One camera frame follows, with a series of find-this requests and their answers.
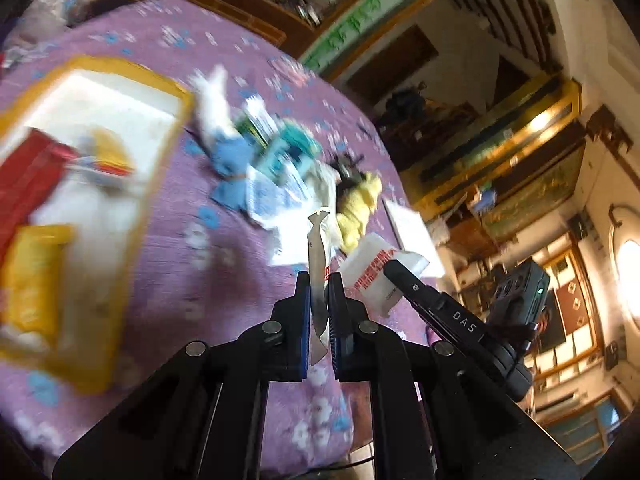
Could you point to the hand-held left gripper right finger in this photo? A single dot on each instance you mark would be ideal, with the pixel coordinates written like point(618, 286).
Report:
point(340, 332)

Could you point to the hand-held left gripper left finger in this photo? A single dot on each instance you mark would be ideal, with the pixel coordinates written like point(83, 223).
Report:
point(302, 327)

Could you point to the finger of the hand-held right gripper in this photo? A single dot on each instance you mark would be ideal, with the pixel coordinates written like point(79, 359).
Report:
point(432, 305)

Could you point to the silver sachet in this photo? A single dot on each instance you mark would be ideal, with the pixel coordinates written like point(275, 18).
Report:
point(318, 260)

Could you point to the white tissue pack red print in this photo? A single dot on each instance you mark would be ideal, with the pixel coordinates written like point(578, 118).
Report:
point(372, 270)

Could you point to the yellow cloth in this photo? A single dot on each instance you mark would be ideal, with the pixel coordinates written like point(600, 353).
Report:
point(356, 210)

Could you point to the yellow cardboard box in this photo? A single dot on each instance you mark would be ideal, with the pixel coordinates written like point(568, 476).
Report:
point(125, 90)

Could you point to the purple floral sheet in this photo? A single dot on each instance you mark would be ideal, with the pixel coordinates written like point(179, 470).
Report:
point(215, 270)

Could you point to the white printed sachet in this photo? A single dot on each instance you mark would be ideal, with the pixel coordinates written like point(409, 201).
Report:
point(267, 200)

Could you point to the golden framed painting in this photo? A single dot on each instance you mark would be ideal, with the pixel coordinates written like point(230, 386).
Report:
point(520, 160)

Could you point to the blue cloth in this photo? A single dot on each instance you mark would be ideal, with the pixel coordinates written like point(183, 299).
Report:
point(232, 170)

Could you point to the teal packet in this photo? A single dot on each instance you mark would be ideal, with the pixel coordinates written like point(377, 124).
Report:
point(290, 147)

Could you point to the white cloth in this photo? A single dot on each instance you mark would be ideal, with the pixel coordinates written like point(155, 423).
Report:
point(212, 105)

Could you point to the small yellow red packet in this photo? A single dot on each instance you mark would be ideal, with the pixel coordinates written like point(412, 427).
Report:
point(107, 157)

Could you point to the clear plastic bags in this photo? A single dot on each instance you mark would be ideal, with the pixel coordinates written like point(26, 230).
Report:
point(55, 10)

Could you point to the round wall light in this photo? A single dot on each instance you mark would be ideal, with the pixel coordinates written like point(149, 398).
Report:
point(629, 270)

